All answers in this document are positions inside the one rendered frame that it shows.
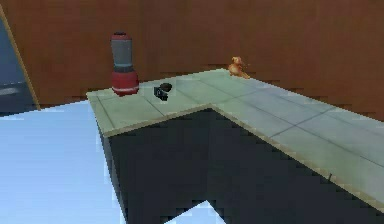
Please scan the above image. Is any small black object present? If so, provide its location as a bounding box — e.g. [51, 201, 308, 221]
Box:
[153, 82, 174, 102]

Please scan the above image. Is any dark cabinet with green worktop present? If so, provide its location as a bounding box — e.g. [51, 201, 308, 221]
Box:
[85, 68, 384, 224]

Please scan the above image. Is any orange figurine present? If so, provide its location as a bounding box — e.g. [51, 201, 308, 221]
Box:
[227, 55, 251, 80]

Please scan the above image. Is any red and grey blender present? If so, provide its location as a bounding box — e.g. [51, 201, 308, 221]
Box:
[110, 31, 140, 98]

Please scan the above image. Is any dark window with tan frame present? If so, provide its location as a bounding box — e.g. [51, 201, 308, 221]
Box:
[0, 4, 42, 118]

